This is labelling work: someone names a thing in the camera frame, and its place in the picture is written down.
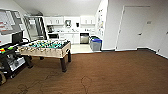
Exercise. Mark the stainless steel fridge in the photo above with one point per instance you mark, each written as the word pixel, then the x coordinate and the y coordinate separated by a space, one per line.
pixel 35 28

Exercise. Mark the black monitor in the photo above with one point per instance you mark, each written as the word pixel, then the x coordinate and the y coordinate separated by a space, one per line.
pixel 17 37

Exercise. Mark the foosball table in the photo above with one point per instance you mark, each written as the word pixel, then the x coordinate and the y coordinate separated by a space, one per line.
pixel 50 50

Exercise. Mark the large wall poster board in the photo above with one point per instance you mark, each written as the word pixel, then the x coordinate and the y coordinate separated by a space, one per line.
pixel 101 21

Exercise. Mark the stainless steel dishwasher door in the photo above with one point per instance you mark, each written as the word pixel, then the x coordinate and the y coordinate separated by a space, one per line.
pixel 84 41

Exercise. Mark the white sink base cabinet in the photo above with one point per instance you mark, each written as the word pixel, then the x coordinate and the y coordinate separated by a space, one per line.
pixel 71 38

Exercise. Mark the small grey door sign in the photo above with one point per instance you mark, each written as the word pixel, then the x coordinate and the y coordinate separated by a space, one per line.
pixel 149 22

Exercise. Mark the grey bin with blue lid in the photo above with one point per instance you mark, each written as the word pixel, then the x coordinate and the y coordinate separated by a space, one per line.
pixel 97 45

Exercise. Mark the black built-in microwave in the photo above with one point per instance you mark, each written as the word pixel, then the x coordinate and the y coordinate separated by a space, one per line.
pixel 53 35

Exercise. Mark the white door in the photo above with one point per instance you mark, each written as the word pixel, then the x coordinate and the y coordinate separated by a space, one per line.
pixel 131 30

